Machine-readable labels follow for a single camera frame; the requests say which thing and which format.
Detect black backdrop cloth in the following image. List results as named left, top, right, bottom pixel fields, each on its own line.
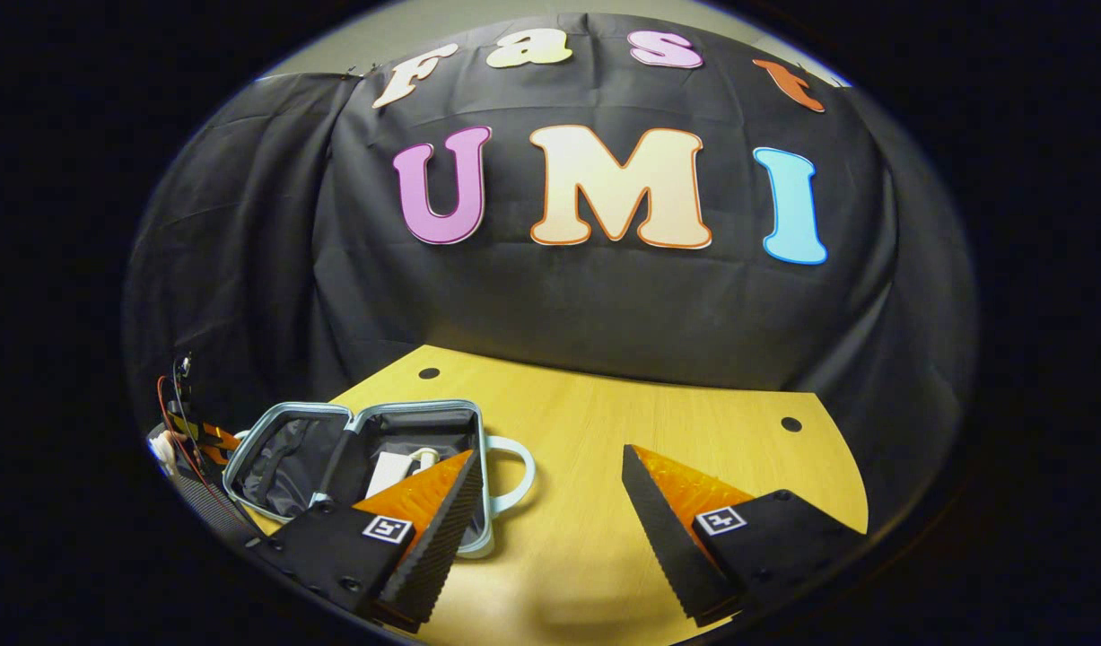
left=124, top=13, right=977, bottom=539

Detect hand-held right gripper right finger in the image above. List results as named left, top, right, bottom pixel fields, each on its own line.
left=621, top=443, right=869, bottom=629

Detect red cable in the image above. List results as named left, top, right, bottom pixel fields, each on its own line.
left=155, top=375, right=246, bottom=532

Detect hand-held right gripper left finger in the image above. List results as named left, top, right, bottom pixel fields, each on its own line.
left=245, top=449, right=485, bottom=631

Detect light blue suitcase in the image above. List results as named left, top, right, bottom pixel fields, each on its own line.
left=222, top=398, right=538, bottom=560

